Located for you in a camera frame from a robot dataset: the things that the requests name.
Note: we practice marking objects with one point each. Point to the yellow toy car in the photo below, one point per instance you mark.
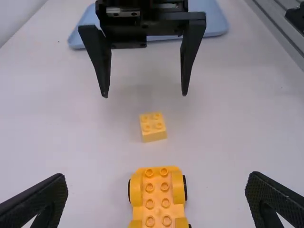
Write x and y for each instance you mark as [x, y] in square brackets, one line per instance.
[156, 199]

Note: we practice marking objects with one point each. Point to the yellow toy brick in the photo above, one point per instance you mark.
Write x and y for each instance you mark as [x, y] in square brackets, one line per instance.
[153, 130]

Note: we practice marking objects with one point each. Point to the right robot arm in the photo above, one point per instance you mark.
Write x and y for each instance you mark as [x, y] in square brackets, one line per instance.
[295, 15]

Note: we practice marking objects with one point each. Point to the silver rails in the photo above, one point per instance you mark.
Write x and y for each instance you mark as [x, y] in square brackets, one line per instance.
[275, 31]

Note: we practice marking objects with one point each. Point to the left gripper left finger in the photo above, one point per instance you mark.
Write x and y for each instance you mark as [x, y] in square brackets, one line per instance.
[23, 204]

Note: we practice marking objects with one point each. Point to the blue mat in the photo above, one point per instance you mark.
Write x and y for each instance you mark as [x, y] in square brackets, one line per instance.
[213, 19]

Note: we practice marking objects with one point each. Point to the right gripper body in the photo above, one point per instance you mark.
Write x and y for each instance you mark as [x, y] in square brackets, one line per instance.
[128, 31]

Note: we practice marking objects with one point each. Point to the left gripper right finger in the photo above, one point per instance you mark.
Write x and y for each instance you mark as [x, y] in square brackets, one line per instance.
[273, 190]

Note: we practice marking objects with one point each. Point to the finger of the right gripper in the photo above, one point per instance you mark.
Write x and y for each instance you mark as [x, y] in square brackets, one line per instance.
[99, 54]
[192, 47]

